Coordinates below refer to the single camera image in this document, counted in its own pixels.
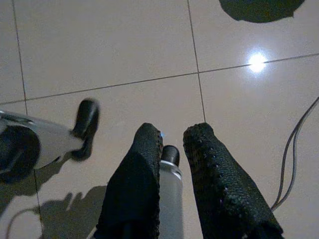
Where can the robot left leg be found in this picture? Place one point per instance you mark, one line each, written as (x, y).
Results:
(49, 139)

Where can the dark round floor mat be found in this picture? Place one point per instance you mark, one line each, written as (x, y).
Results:
(261, 10)

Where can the robot right leg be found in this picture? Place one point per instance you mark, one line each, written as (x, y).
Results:
(170, 189)

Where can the robot leg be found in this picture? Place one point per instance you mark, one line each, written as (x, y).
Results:
(49, 139)
(170, 189)

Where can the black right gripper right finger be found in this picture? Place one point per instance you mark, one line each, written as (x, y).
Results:
(219, 179)

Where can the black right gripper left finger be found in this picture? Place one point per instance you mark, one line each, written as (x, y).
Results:
(134, 179)

